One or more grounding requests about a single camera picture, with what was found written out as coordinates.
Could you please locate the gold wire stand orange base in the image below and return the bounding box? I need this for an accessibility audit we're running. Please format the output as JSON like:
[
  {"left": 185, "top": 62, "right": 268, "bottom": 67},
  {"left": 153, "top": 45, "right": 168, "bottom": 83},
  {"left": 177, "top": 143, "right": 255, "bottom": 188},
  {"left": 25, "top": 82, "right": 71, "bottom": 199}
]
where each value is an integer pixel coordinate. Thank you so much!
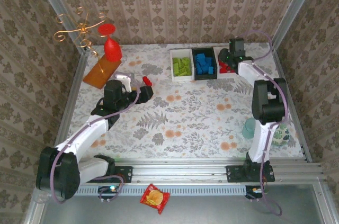
[{"left": 53, "top": 6, "right": 123, "bottom": 90}]

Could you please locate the teal plastic cup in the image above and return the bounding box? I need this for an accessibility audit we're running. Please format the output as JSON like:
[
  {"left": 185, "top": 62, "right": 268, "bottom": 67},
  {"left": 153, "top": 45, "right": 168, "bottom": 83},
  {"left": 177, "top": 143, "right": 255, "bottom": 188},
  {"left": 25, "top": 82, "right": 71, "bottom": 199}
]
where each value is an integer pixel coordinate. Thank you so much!
[{"left": 242, "top": 117, "right": 257, "bottom": 140}]

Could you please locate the black plastic container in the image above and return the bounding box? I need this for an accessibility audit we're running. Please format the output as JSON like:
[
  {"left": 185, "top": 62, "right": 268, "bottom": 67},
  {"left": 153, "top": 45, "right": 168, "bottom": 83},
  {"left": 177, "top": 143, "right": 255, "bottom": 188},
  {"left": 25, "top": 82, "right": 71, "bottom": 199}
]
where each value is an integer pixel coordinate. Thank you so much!
[{"left": 191, "top": 47, "right": 219, "bottom": 80}]

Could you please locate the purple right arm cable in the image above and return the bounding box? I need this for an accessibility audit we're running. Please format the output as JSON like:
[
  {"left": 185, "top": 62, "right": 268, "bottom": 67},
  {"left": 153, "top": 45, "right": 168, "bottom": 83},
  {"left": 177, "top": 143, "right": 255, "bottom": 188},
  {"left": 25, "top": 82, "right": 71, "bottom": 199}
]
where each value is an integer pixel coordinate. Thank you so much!
[{"left": 238, "top": 29, "right": 290, "bottom": 217}]

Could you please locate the small controller board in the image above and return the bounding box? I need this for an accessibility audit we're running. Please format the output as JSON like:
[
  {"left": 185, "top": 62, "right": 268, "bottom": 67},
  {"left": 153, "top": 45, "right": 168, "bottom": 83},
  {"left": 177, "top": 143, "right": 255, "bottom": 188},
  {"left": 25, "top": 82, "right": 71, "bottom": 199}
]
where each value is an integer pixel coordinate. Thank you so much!
[
  {"left": 245, "top": 185, "right": 269, "bottom": 200},
  {"left": 97, "top": 184, "right": 120, "bottom": 200}
]

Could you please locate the white plastic container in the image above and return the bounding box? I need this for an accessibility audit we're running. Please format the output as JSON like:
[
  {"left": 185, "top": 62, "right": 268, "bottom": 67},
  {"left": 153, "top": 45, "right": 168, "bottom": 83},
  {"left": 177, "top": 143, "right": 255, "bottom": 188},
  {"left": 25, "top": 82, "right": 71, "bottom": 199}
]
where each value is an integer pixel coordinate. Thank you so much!
[
  {"left": 169, "top": 48, "right": 194, "bottom": 82},
  {"left": 213, "top": 46, "right": 240, "bottom": 76}
]

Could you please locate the leaf patterned cup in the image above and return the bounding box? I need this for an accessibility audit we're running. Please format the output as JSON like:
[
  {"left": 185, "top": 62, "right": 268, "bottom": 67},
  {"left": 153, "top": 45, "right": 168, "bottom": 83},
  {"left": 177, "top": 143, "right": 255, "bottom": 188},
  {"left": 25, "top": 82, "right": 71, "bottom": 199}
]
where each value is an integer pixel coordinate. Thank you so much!
[{"left": 272, "top": 124, "right": 290, "bottom": 147}]

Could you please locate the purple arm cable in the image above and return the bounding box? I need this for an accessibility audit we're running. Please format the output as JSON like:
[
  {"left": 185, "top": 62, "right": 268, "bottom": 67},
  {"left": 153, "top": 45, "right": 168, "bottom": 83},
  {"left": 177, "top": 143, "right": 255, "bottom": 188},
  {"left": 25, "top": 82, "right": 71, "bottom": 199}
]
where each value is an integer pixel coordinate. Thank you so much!
[
  {"left": 49, "top": 80, "right": 141, "bottom": 204},
  {"left": 238, "top": 29, "right": 290, "bottom": 217}
]

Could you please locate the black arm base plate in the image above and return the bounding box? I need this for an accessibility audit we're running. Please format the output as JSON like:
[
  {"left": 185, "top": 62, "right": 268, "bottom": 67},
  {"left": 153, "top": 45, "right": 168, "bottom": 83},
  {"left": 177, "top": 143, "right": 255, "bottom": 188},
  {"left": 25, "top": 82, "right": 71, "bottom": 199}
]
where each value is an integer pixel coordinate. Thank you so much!
[
  {"left": 88, "top": 165, "right": 133, "bottom": 184},
  {"left": 226, "top": 165, "right": 275, "bottom": 183}
]

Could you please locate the grey slotted cable duct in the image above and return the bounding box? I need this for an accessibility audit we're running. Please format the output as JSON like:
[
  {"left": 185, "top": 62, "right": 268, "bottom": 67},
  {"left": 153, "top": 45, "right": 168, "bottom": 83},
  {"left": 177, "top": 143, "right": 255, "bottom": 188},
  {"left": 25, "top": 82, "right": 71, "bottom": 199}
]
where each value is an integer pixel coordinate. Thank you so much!
[{"left": 75, "top": 183, "right": 248, "bottom": 196}]

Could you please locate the red plastic goblet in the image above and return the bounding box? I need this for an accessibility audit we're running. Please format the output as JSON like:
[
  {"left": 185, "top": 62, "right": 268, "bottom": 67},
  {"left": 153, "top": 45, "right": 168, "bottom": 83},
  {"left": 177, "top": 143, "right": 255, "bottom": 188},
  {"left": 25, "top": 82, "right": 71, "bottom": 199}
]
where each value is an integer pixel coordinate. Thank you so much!
[{"left": 97, "top": 22, "right": 123, "bottom": 62}]

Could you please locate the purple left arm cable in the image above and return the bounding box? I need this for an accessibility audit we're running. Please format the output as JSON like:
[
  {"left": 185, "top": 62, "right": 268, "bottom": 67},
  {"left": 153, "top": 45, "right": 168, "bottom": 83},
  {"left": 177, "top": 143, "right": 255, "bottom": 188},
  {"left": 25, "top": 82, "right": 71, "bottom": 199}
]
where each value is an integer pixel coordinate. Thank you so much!
[{"left": 49, "top": 80, "right": 141, "bottom": 204}]

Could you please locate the red snack packet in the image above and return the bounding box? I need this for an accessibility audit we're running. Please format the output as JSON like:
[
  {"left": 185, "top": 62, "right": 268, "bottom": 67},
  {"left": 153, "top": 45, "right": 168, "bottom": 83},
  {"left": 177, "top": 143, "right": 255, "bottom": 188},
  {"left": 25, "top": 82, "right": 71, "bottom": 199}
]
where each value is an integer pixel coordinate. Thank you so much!
[{"left": 139, "top": 183, "right": 171, "bottom": 216}]

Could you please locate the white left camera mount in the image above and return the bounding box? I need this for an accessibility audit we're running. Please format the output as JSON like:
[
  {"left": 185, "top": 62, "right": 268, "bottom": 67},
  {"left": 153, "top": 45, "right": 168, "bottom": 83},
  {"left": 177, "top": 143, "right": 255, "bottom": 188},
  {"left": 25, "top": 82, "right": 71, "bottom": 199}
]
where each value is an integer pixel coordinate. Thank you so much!
[{"left": 114, "top": 74, "right": 133, "bottom": 93}]

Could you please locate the aluminium table side rail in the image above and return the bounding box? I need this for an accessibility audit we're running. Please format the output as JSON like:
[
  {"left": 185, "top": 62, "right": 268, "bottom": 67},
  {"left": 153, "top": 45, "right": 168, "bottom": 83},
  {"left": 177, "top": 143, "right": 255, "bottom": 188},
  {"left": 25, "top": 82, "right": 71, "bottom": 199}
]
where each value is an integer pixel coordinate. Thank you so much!
[
  {"left": 54, "top": 51, "right": 91, "bottom": 148},
  {"left": 274, "top": 48, "right": 313, "bottom": 163}
]

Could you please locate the floral tablecloth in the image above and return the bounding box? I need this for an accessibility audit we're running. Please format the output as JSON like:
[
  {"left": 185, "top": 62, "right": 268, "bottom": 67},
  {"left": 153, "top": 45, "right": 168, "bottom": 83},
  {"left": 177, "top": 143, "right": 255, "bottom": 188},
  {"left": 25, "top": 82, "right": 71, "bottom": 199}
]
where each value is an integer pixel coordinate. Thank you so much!
[{"left": 67, "top": 43, "right": 305, "bottom": 160}]

